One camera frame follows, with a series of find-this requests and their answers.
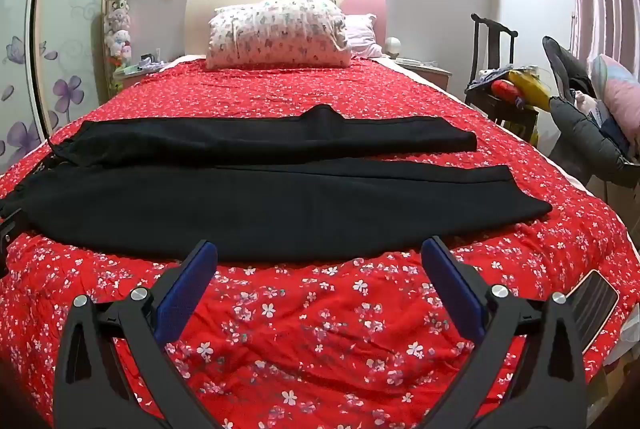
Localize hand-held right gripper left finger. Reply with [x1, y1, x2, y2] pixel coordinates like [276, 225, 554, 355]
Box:
[52, 239, 221, 429]

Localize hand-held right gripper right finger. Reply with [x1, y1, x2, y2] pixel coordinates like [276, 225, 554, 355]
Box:
[420, 236, 589, 429]

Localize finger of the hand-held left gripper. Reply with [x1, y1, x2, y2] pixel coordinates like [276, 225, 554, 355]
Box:
[0, 208, 28, 280]

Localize black pants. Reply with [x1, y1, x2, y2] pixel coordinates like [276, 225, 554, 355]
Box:
[0, 104, 553, 263]

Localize red floral bedspread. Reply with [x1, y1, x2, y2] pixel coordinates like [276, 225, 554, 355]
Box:
[0, 56, 640, 429]

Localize red cloth bundle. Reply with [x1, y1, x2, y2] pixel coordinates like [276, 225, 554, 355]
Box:
[491, 80, 524, 103]

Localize pink bedside table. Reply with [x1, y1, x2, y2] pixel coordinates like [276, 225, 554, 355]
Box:
[395, 56, 453, 93]

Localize yellow cloth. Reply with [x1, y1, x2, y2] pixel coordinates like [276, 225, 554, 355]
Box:
[507, 68, 557, 112]

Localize stack of plush toys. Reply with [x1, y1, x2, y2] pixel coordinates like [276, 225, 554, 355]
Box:
[104, 0, 135, 66]

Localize wardrobe with purple flower print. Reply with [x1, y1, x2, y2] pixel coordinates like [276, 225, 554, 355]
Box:
[0, 0, 124, 180]

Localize dark wooden chair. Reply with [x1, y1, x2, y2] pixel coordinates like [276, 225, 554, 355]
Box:
[464, 13, 541, 143]

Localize pastel cushion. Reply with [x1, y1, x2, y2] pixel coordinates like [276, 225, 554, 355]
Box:
[590, 54, 640, 145]

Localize white floral pillow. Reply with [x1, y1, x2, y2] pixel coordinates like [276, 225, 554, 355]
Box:
[205, 0, 353, 70]

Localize cream and pink headboard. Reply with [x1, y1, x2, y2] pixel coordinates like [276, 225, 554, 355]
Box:
[185, 0, 389, 58]

